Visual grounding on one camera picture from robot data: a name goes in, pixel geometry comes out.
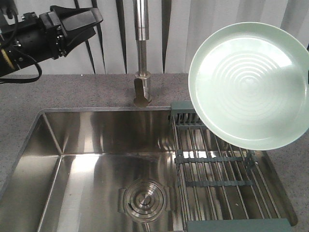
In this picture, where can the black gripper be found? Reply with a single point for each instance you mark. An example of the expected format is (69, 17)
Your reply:
(66, 28)

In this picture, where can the round steel sink drain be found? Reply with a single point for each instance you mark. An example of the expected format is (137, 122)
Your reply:
(145, 200)

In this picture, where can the white pleated curtain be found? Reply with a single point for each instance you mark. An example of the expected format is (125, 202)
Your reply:
(177, 28)

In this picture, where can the light green round plate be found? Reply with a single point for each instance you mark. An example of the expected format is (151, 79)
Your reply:
(249, 84)

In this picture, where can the grey metal drying rack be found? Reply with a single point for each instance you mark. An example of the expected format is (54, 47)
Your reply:
(220, 182)

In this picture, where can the brushed steel faucet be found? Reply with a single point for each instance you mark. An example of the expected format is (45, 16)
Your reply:
(142, 81)

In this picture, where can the stainless steel sink basin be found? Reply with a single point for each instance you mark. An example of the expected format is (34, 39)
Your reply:
(74, 162)

